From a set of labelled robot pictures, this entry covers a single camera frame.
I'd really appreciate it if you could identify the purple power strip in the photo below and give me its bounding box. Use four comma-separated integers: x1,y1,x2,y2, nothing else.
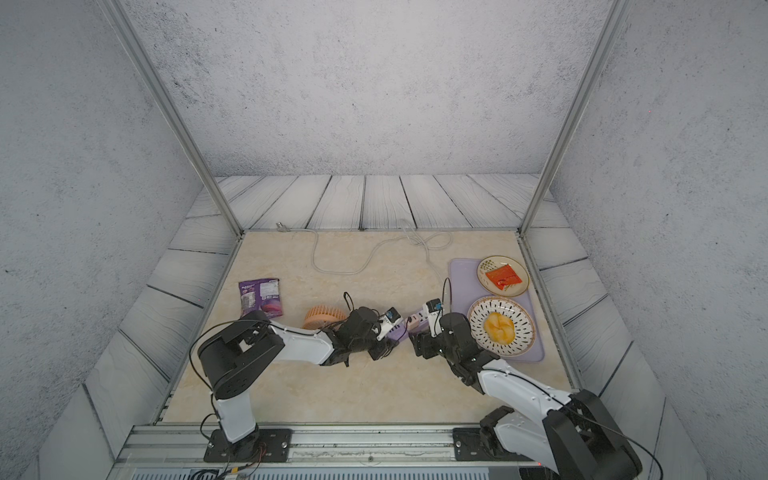
387,308,429,343

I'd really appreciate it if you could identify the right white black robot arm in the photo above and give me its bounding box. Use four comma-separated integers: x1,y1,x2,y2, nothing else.
406,313,648,479

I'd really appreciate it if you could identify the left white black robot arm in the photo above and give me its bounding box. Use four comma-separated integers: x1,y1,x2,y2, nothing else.
189,307,403,448

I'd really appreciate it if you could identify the orange desk fan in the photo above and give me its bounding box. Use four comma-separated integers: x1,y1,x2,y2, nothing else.
302,305,348,330

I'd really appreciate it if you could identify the lavender tray mat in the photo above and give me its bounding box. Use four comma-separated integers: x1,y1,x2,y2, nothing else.
449,258,545,363

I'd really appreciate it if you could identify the yellow food piece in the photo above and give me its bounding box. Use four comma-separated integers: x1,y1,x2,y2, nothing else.
483,312,516,345

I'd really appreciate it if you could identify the patterned white plate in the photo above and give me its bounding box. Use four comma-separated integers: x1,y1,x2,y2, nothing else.
467,296,537,358

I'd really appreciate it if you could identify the red snack packet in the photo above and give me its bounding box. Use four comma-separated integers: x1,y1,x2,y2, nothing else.
485,264,523,291

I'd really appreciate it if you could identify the beige plate with red packet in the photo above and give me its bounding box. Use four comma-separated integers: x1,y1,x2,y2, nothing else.
477,255,530,297

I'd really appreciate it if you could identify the purple snack packet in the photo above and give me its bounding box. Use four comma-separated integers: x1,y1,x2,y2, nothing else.
238,278,283,319

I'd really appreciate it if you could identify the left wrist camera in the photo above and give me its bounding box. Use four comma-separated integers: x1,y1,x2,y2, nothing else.
377,307,403,341

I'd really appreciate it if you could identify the white power strip cable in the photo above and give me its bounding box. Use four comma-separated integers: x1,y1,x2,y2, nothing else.
275,217,454,283

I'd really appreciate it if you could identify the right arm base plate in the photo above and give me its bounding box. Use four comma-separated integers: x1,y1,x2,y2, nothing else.
452,427,533,463

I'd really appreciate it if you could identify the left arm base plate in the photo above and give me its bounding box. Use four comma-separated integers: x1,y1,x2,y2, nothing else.
203,428,293,464

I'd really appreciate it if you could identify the aluminium mounting rail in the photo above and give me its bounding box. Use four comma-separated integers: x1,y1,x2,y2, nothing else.
108,424,557,479

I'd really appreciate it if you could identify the right aluminium frame post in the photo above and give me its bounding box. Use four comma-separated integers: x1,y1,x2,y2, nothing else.
518,0,632,237

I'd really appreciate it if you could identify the aluminium frame post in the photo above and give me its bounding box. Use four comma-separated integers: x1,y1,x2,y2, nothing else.
518,0,632,237
98,0,245,240

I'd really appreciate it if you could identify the left aluminium frame post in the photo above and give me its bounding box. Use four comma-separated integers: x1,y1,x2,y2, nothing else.
98,0,245,240

